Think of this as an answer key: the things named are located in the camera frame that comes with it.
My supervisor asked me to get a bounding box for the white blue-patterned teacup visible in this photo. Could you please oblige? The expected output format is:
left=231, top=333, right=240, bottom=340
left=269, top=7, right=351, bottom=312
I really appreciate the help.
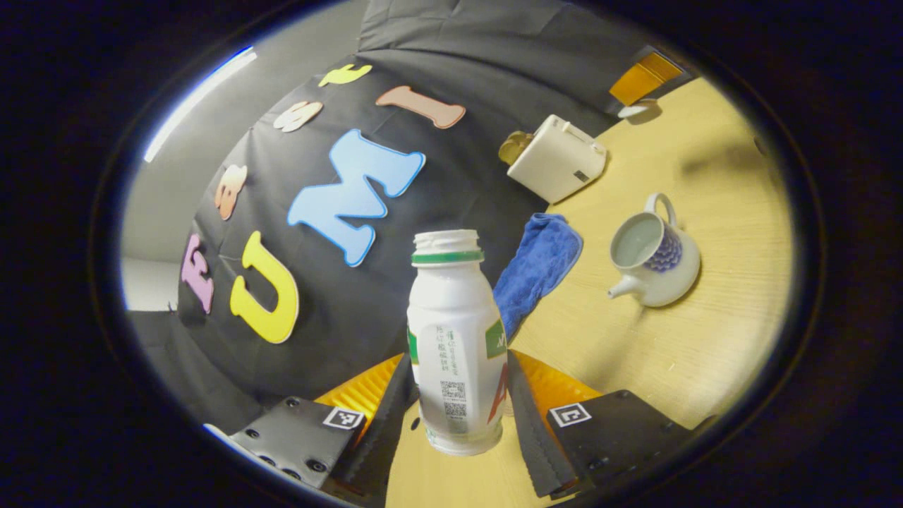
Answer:
left=608, top=193, right=702, bottom=308

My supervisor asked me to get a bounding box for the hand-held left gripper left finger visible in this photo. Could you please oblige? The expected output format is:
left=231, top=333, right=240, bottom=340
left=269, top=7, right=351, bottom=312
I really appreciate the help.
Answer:
left=226, top=353, right=419, bottom=508

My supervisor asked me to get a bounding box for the white plastic water bottle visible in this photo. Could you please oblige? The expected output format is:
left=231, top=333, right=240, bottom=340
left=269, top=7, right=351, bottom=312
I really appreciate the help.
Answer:
left=407, top=229, right=509, bottom=456

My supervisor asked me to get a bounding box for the black backdrop cloth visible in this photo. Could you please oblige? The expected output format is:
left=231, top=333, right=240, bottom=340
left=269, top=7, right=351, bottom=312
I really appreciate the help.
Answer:
left=127, top=0, right=699, bottom=442

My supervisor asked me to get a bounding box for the white toaster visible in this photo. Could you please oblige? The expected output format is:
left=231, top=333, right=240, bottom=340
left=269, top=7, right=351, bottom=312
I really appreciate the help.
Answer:
left=507, top=114, right=608, bottom=205

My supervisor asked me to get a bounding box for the blue towel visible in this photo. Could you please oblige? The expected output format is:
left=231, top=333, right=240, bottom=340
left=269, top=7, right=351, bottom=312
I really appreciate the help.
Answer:
left=492, top=213, right=584, bottom=343

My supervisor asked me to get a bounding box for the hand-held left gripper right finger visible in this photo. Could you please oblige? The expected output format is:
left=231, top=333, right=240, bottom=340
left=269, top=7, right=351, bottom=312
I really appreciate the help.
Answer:
left=506, top=349, right=696, bottom=502

